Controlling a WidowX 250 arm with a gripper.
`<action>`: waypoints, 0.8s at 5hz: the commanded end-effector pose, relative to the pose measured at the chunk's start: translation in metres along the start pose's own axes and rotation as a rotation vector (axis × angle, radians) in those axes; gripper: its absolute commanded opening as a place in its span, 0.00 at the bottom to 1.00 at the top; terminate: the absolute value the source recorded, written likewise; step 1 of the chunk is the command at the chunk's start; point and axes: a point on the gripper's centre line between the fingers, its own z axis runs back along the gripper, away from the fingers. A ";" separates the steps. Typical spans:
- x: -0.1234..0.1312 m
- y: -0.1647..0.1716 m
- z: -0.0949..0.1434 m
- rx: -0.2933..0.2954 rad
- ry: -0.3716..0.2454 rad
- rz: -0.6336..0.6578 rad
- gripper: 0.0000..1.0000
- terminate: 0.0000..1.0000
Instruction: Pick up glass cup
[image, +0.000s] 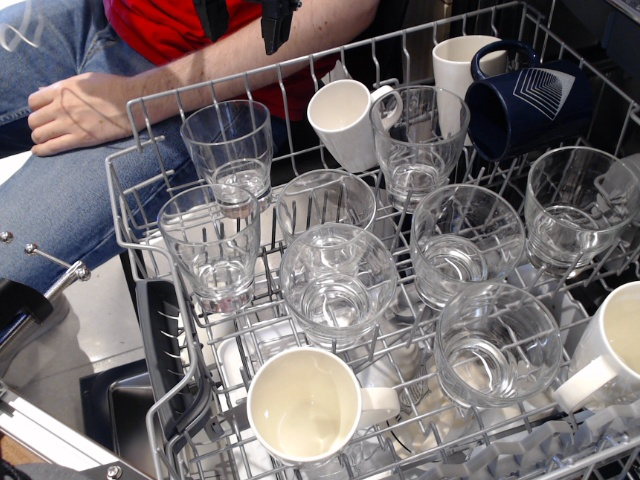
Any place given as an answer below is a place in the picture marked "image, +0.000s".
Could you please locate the metal robot frame with rods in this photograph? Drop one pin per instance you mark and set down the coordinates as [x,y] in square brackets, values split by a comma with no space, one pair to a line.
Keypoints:
[25,312]

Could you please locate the clear glass front right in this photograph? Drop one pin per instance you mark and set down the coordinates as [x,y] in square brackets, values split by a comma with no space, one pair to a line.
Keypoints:
[495,345]

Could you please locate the red shirt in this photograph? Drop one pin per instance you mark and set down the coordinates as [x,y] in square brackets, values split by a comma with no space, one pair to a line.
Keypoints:
[163,31]

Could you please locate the clear glass centre front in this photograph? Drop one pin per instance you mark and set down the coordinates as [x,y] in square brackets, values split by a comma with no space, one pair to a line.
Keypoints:
[337,280]

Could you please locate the clear glass front left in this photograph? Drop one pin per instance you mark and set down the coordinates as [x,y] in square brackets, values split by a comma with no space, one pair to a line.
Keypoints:
[213,235]

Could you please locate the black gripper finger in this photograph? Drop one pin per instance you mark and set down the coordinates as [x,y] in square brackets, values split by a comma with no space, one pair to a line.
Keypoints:
[276,21]
[213,16]

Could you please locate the clear glass far right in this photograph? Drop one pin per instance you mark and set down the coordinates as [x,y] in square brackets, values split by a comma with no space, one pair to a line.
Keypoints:
[578,201]

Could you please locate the blue jeans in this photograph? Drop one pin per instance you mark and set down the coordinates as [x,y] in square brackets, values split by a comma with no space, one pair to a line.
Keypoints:
[61,202]

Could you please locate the dark blue printed mug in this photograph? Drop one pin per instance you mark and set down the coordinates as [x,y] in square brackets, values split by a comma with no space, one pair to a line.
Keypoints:
[525,109]

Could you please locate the tall clear glass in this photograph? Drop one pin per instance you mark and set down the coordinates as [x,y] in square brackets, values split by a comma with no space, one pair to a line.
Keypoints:
[419,133]
[231,142]

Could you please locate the dark grey rack side handle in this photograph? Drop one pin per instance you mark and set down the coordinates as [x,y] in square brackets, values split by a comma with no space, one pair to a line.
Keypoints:
[184,400]

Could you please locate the tall clear glass back centre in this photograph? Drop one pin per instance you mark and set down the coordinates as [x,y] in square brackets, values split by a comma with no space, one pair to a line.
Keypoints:
[419,133]

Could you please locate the white mug back centre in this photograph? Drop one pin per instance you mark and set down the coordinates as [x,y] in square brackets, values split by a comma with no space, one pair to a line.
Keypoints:
[339,114]

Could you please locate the grey wire dishwasher rack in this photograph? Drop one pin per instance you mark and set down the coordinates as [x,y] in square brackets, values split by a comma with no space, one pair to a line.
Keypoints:
[200,360]

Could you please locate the white mug front centre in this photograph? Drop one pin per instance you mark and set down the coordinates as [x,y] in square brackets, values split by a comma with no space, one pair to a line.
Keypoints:
[305,404]

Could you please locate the white mug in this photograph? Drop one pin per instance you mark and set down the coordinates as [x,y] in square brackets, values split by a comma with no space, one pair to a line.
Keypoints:
[451,61]
[339,114]
[305,404]

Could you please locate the grey plastic tine holder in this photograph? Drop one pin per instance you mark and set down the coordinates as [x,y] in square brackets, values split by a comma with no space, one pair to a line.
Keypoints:
[555,450]

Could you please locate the white mug right edge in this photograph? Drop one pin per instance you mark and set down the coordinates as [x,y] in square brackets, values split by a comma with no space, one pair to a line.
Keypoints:
[604,370]

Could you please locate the tall clear glass back left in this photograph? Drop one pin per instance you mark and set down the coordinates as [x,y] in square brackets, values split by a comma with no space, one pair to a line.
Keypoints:
[231,142]

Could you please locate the clear glass centre right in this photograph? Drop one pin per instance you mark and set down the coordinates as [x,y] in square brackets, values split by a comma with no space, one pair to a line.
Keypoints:
[460,235]

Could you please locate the white mug back right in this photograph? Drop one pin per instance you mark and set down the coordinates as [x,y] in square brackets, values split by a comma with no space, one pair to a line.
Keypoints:
[451,61]

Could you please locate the person's bare forearm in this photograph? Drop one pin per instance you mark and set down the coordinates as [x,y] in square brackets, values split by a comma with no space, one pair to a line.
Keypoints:
[316,26]

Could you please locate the person's bare hand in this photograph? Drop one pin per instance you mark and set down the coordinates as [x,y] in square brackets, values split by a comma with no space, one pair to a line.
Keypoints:
[81,111]

